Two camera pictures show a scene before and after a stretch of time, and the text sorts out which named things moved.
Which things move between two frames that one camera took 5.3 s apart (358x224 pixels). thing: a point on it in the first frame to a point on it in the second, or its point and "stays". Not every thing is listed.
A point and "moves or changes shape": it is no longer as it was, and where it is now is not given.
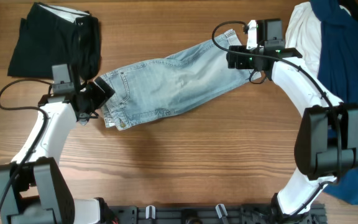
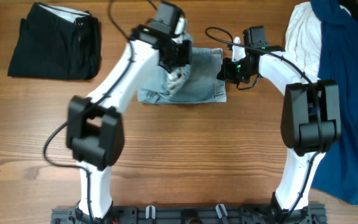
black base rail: (210, 214) stays
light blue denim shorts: (143, 89) moves or changes shape
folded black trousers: (54, 35) stays
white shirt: (304, 33) stays
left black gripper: (102, 97) to (183, 55)
